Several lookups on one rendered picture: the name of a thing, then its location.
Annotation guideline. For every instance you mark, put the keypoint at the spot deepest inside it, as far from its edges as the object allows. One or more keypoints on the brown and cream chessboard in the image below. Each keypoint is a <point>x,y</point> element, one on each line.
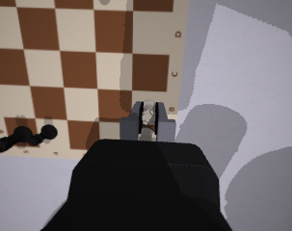
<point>81,65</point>

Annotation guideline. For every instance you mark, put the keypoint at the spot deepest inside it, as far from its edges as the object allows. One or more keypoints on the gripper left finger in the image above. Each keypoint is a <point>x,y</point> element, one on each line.
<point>130,127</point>

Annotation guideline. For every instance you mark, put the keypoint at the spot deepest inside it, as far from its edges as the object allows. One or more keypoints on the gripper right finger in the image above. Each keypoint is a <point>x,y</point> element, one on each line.
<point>164,127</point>

